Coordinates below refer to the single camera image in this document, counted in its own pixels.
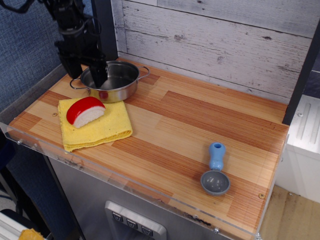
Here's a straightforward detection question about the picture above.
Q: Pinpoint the clear acrylic front guard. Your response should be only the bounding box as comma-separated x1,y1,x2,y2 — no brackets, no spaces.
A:
0,123,260,240

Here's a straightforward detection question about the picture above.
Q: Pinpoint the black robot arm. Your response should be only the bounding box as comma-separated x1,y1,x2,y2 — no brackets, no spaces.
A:
43,0,108,88

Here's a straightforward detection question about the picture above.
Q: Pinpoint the black right vertical post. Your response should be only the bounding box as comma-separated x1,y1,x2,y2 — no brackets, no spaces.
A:
282,22,320,126

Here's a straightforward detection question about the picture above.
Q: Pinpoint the red white toy sushi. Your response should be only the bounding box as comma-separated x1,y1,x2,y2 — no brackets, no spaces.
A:
66,96,106,129

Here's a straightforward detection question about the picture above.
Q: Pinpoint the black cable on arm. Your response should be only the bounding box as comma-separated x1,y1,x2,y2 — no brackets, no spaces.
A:
0,0,102,38

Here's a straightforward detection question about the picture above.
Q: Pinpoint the silver button control panel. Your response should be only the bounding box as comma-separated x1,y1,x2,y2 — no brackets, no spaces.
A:
104,200,167,240

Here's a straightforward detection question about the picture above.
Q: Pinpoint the yellow object bottom left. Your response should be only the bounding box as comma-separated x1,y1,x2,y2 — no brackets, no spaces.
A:
18,228,45,240

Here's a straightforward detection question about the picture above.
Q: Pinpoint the white appliance at right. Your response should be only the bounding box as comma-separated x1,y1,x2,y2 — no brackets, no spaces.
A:
275,95,320,203

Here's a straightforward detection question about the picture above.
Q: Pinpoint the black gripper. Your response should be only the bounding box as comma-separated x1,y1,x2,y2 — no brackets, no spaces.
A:
54,32,108,88

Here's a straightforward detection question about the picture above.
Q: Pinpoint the yellow folded cloth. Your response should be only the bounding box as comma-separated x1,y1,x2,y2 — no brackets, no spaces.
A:
58,98,133,152

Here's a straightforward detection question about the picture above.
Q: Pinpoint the blue grey ice cream scoop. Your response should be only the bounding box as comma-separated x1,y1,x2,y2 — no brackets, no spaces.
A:
200,142,231,196

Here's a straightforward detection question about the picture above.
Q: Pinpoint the stainless steel stockpot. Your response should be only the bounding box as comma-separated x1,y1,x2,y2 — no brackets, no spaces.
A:
69,60,150,103

